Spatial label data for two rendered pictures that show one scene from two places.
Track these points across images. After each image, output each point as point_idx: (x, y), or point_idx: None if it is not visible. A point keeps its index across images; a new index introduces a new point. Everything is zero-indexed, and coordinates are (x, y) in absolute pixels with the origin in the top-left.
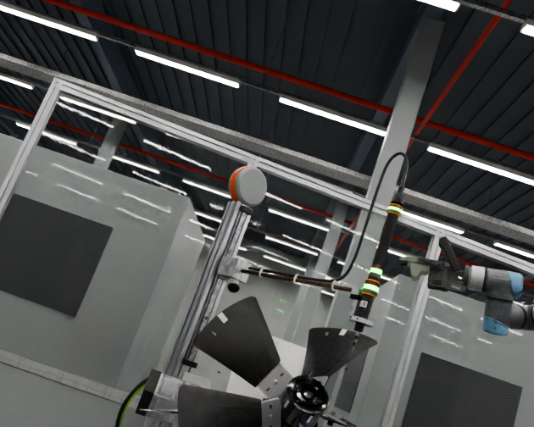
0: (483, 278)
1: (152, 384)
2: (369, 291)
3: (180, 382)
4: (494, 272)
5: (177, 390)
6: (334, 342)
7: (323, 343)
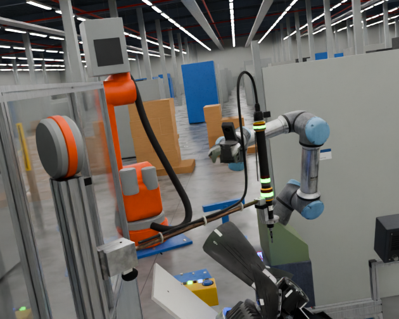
0: (246, 140)
1: None
2: (273, 196)
3: None
4: (245, 133)
5: None
6: (229, 244)
7: (225, 251)
